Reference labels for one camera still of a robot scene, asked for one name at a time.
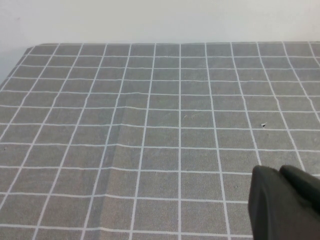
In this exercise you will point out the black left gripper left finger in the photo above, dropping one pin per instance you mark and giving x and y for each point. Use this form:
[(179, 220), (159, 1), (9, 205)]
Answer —
[(275, 210)]

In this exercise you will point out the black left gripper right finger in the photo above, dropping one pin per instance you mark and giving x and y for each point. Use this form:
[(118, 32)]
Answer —
[(302, 187)]

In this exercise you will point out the grey white-grid tablecloth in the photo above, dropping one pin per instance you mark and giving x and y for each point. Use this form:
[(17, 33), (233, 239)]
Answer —
[(150, 140)]

